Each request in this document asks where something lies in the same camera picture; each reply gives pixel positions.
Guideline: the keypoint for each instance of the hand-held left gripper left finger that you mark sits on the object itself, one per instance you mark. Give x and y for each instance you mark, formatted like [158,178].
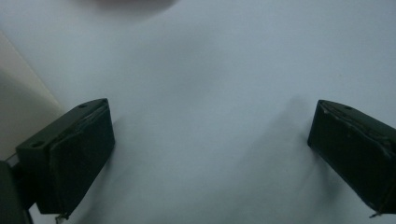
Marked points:
[77,155]

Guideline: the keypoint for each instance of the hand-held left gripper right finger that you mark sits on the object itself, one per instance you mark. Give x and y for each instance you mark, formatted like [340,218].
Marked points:
[355,149]

